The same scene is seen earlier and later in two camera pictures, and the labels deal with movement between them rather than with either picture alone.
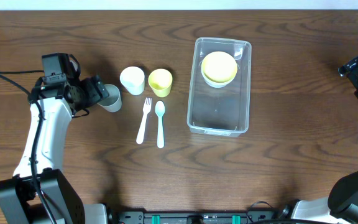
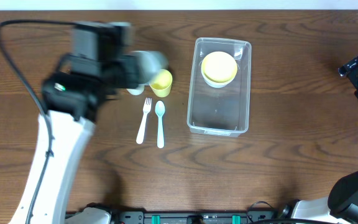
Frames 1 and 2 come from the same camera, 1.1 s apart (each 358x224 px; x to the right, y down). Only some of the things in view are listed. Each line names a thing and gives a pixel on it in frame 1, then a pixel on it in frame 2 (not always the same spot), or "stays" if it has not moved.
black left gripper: [96, 94] -> [136, 68]
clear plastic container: [219, 87] stays
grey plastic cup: [113, 102] -> [150, 62]
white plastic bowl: [217, 84] stays
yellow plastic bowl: [219, 67] stays
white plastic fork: [147, 107] stays
